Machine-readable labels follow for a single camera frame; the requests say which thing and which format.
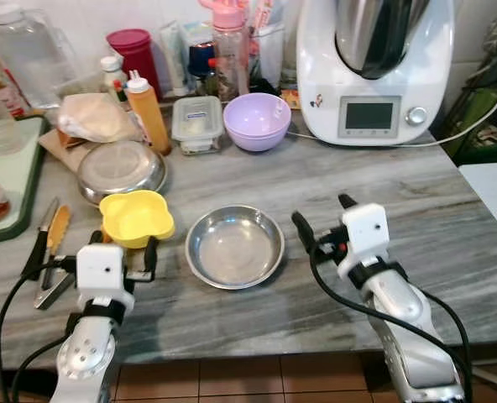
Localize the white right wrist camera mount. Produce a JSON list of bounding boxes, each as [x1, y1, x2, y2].
[[337, 204, 392, 283]]

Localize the short black left arm cable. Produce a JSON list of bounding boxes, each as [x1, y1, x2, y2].
[[11, 335, 70, 403]]

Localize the green rimmed tray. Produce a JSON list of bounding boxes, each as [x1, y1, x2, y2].
[[0, 115, 49, 247]]

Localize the white kitchen cooking machine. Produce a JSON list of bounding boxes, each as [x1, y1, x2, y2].
[[296, 0, 456, 149]]

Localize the white plastic packet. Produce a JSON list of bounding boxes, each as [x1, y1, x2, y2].
[[158, 20, 191, 96]]

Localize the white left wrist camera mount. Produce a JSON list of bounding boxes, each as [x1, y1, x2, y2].
[[75, 243, 137, 317]]

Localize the brown wooden board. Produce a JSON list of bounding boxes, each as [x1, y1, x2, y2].
[[38, 125, 107, 174]]

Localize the yellow plastic bowl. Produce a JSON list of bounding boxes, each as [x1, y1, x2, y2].
[[98, 190, 176, 249]]

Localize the green storage crate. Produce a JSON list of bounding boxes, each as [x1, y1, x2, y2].
[[441, 82, 497, 165]]

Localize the glass food container with lid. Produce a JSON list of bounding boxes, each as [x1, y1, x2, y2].
[[170, 96, 225, 156]]

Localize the red and white printed packet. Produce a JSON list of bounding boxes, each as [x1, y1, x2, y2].
[[0, 62, 30, 119]]

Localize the pink lidded drinking bottle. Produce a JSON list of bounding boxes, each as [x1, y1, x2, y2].
[[199, 0, 252, 102]]

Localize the white side table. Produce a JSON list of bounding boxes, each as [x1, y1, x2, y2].
[[458, 161, 497, 245]]

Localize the blue capped bottle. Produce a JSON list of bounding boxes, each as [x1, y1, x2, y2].
[[187, 41, 217, 94]]

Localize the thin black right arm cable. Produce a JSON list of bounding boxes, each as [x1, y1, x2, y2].
[[420, 289, 473, 370]]

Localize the clear plastic jug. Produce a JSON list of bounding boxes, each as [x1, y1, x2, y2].
[[0, 3, 78, 111]]

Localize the purple plastic bowl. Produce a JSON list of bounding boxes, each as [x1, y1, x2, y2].
[[222, 92, 294, 154]]

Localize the dark red plastic canister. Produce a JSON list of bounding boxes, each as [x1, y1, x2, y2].
[[105, 29, 162, 98]]

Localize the orange and black kitchen utensil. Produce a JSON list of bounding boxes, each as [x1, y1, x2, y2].
[[21, 196, 72, 283]]

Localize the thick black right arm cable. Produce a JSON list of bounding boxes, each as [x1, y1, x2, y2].
[[308, 239, 473, 400]]

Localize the small white capped bottle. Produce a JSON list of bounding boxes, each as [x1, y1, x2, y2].
[[99, 55, 128, 107]]

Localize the orange squeeze sauce bottle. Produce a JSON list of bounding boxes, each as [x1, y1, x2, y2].
[[126, 71, 173, 157]]

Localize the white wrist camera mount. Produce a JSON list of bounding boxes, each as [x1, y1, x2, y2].
[[337, 204, 392, 283], [75, 243, 137, 317]]

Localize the shallow stainless steel plate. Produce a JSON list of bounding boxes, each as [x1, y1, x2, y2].
[[185, 205, 286, 291]]

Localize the domed stainless steel dish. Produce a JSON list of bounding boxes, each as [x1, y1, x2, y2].
[[76, 139, 168, 207]]

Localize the bread in plastic bag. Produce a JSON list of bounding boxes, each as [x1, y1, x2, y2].
[[56, 92, 141, 144]]

